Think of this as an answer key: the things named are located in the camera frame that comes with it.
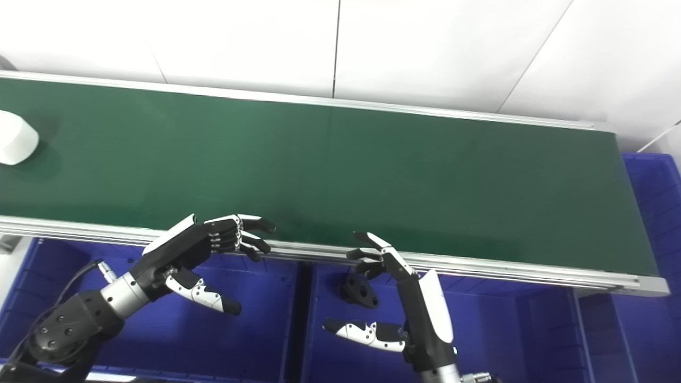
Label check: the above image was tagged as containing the black wrist cable with connector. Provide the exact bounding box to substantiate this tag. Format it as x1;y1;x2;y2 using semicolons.
0;259;119;373

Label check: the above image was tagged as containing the empty blue plastic bin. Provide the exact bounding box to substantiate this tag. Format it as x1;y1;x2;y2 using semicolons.
0;237;306;383

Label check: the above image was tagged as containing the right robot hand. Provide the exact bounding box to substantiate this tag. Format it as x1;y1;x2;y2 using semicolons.
322;231;459;373

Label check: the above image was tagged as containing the white plastic part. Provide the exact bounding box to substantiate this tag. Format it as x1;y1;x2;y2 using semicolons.
0;110;40;165

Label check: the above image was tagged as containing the blue bin at conveyor end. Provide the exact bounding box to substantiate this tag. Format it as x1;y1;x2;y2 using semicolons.
577;153;681;383

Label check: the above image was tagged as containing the blue bin with black part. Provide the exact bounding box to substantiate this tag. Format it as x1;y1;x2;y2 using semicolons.
301;261;586;383

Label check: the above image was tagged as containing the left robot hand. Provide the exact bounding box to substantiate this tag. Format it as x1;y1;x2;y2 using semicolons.
129;213;277;316

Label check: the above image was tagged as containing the black flange part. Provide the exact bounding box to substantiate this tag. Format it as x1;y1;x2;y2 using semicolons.
339;273;380;309

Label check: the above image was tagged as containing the green conveyor belt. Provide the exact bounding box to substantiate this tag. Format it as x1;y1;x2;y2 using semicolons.
0;78;660;277
0;70;670;297

